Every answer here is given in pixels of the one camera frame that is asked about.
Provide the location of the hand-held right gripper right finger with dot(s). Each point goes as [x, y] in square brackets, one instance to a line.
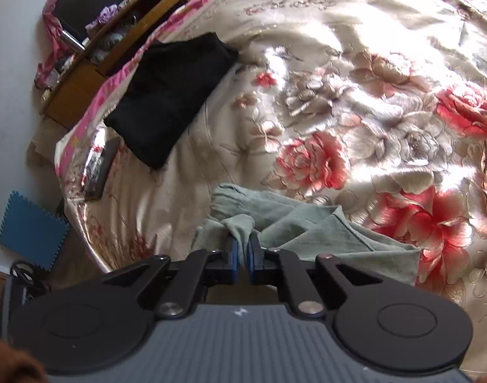
[252, 253]

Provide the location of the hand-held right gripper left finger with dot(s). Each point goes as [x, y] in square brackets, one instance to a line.
[234, 253]

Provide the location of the light green pants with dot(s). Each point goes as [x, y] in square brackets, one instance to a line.
[307, 239]

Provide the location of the black folded pants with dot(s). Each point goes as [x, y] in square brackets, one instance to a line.
[167, 95]

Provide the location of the floral satin bedspread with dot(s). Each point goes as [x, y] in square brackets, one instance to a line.
[347, 87]

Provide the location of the blue foam mat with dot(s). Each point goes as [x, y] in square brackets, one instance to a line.
[31, 231]

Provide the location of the black metal stand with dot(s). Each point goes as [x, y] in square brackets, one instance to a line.
[23, 283]

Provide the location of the wooden cabinet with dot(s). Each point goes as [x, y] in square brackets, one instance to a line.
[79, 87]

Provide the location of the purple cloth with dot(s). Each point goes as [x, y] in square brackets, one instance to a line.
[103, 16]

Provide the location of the pink floral cloth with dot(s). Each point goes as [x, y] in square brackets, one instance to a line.
[49, 48]

